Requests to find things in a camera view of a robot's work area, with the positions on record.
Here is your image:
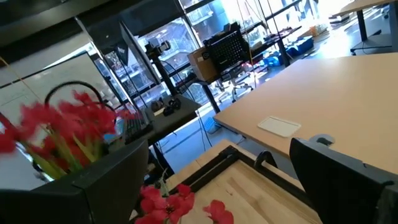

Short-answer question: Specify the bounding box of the blue storage bin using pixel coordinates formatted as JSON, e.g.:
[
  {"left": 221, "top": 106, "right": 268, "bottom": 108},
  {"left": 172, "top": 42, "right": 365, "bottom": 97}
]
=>
[{"left": 284, "top": 35, "right": 315, "bottom": 58}]

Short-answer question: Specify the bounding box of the black camera on pole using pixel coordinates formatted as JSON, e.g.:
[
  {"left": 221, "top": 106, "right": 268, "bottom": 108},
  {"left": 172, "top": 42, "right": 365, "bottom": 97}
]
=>
[{"left": 144, "top": 39, "right": 180, "bottom": 99}]

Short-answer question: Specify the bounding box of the grey office chair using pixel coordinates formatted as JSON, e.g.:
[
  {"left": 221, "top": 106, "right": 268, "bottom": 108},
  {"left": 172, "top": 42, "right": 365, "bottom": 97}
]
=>
[{"left": 216, "top": 67, "right": 254, "bottom": 103}]

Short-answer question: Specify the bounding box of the wooden desk with black leg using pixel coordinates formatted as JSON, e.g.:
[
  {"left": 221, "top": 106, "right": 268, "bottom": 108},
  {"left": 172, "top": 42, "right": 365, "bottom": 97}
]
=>
[{"left": 331, "top": 0, "right": 398, "bottom": 57}]

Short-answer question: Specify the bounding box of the red artificial flower bunch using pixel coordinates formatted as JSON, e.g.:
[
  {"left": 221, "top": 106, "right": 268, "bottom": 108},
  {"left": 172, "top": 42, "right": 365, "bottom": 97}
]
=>
[
  {"left": 133, "top": 183, "right": 234, "bottom": 224},
  {"left": 0, "top": 90, "right": 137, "bottom": 181}
]

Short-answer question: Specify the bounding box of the brown cardboard box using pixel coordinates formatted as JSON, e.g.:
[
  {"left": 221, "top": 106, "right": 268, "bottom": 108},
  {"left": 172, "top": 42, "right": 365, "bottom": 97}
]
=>
[{"left": 187, "top": 46, "right": 220, "bottom": 83}]

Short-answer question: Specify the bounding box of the light wooden desk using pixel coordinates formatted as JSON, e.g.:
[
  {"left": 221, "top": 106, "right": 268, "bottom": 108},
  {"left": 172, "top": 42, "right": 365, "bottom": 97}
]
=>
[{"left": 213, "top": 52, "right": 398, "bottom": 175}]

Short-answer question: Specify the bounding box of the grey round cable grommet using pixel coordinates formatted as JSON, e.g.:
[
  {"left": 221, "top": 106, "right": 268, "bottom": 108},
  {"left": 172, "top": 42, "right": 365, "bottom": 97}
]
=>
[{"left": 309, "top": 133, "right": 335, "bottom": 147}]

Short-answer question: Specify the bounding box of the white whiteboard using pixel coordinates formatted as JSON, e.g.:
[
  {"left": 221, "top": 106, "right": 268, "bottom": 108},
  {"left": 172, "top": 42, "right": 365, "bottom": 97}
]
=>
[{"left": 0, "top": 51, "right": 124, "bottom": 190}]

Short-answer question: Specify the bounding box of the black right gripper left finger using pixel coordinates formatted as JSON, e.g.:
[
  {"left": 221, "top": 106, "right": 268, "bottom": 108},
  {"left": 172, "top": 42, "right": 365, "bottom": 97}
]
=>
[{"left": 0, "top": 139, "right": 149, "bottom": 224}]

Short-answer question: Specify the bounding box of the black computer monitor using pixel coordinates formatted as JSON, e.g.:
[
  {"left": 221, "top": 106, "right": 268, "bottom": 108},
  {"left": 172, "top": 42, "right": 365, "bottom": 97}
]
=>
[{"left": 77, "top": 14, "right": 162, "bottom": 94}]

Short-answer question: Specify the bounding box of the black backlit keyboard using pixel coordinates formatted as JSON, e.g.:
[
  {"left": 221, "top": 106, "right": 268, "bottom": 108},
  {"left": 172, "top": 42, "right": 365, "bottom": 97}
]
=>
[{"left": 124, "top": 110, "right": 155, "bottom": 144}]

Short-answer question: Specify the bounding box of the black frame clamp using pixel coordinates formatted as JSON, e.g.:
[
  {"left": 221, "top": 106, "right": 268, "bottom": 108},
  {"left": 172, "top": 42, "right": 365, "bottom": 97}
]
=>
[{"left": 253, "top": 150, "right": 279, "bottom": 170}]

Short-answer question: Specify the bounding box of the small black desk gadget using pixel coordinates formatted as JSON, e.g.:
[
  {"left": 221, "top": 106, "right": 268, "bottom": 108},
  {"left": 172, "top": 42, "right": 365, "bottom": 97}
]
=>
[{"left": 150, "top": 97, "right": 183, "bottom": 117}]

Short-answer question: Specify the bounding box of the black aluminium table frame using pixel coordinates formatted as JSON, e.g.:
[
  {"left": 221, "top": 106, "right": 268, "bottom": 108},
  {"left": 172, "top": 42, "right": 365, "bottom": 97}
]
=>
[{"left": 167, "top": 144, "right": 315, "bottom": 208}]

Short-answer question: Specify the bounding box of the black shelving table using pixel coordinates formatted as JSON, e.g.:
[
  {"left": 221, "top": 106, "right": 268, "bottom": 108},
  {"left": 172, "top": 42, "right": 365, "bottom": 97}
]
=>
[{"left": 183, "top": 24, "right": 302, "bottom": 114}]

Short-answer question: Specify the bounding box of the dark grey side desk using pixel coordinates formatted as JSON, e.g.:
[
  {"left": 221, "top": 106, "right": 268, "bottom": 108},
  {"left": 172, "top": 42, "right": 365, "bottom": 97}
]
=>
[{"left": 124, "top": 94, "right": 203, "bottom": 147}]

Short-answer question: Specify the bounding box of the black perforated case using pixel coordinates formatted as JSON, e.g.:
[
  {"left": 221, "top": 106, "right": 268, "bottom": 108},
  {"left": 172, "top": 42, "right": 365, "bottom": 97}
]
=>
[{"left": 203, "top": 29, "right": 249, "bottom": 68}]

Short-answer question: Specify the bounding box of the white rectangular cover plate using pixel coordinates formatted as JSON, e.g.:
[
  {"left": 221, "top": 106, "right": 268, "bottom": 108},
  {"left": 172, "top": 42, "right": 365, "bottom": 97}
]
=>
[{"left": 257, "top": 116, "right": 302, "bottom": 138}]

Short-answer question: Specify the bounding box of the black cable loop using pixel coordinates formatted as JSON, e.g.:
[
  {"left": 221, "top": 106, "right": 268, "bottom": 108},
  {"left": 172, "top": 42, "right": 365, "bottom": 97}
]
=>
[{"left": 44, "top": 80, "right": 118, "bottom": 125}]

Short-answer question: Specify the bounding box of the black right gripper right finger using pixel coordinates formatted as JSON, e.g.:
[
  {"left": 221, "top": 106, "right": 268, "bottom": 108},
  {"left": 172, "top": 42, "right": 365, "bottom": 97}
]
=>
[{"left": 289, "top": 138, "right": 398, "bottom": 224}]

